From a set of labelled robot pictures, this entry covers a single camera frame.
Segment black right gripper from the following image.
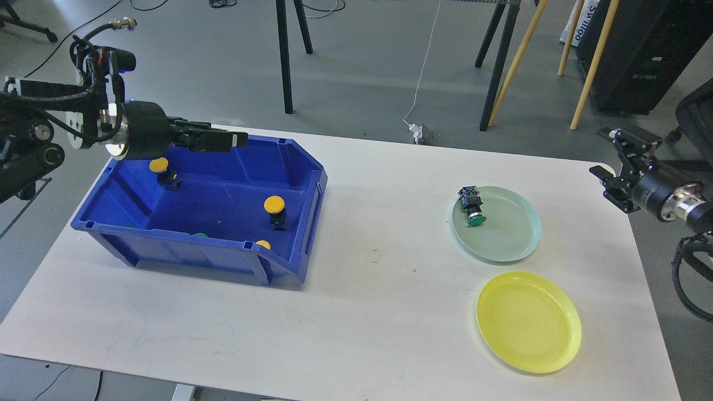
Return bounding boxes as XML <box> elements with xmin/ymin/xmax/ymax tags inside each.
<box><xmin>590</xmin><ymin>125</ymin><xmax>697</xmax><ymax>221</ymax></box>

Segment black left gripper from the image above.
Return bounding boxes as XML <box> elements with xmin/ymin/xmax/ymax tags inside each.
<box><xmin>105</xmin><ymin>101</ymin><xmax>248</xmax><ymax>160</ymax></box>

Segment yellow push button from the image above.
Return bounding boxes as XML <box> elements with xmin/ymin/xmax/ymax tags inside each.
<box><xmin>264</xmin><ymin>195</ymin><xmax>287</xmax><ymax>231</ymax></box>
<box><xmin>149</xmin><ymin>157</ymin><xmax>180</xmax><ymax>191</ymax></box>

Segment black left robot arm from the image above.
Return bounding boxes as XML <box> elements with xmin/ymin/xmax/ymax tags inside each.
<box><xmin>1</xmin><ymin>17</ymin><xmax>248</xmax><ymax>202</ymax></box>

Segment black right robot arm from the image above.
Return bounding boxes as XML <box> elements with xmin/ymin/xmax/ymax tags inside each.
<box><xmin>590</xmin><ymin>125</ymin><xmax>712</xmax><ymax>322</ymax></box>

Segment yellow push button front edge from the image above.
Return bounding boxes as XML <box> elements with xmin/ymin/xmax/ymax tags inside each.
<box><xmin>255</xmin><ymin>239</ymin><xmax>271</xmax><ymax>250</ymax></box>

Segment light green plate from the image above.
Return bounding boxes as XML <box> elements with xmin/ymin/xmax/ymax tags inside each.
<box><xmin>451</xmin><ymin>186</ymin><xmax>542</xmax><ymax>264</ymax></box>

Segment yellow plate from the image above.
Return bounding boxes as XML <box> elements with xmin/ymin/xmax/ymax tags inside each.
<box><xmin>475</xmin><ymin>271</ymin><xmax>583</xmax><ymax>375</ymax></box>

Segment black office chair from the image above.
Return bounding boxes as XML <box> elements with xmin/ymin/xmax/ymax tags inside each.
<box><xmin>654</xmin><ymin>79</ymin><xmax>712</xmax><ymax>172</ymax></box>

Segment blue plastic storage bin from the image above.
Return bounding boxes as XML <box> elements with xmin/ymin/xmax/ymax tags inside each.
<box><xmin>70</xmin><ymin>135</ymin><xmax>328</xmax><ymax>285</ymax></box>

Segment black cabinet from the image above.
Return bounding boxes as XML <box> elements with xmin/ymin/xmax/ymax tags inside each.
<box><xmin>590</xmin><ymin>1</ymin><xmax>712</xmax><ymax>115</ymax></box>

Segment wooden leg right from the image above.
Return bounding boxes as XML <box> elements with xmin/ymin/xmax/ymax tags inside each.
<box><xmin>569</xmin><ymin>1</ymin><xmax>619</xmax><ymax>130</ymax></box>

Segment black stand legs centre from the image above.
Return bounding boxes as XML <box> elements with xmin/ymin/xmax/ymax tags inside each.
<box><xmin>275</xmin><ymin>0</ymin><xmax>314</xmax><ymax>115</ymax></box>

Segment white printed bag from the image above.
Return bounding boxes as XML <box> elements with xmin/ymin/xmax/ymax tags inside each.
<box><xmin>560</xmin><ymin>0</ymin><xmax>599</xmax><ymax>47</ymax></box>

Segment wooden leg middle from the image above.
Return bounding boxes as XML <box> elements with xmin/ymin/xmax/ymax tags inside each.
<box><xmin>557</xmin><ymin>0</ymin><xmax>585</xmax><ymax>76</ymax></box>

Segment black stand foot top left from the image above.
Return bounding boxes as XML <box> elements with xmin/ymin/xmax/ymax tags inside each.
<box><xmin>1</xmin><ymin>1</ymin><xmax>58</xmax><ymax>43</ymax></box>

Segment black trestle leg right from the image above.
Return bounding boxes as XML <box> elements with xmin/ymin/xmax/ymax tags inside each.
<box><xmin>474</xmin><ymin>1</ymin><xmax>521</xmax><ymax>132</ymax></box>

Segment white power adapter plug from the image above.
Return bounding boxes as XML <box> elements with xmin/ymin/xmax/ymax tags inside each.
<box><xmin>407</xmin><ymin>124</ymin><xmax>437</xmax><ymax>146</ymax></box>

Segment black cables on floor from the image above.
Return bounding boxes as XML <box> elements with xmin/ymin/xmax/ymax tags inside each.
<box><xmin>129</xmin><ymin>0</ymin><xmax>346</xmax><ymax>18</ymax></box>

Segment white cable on floor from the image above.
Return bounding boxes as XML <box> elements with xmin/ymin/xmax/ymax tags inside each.
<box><xmin>402</xmin><ymin>0</ymin><xmax>442</xmax><ymax>126</ymax></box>

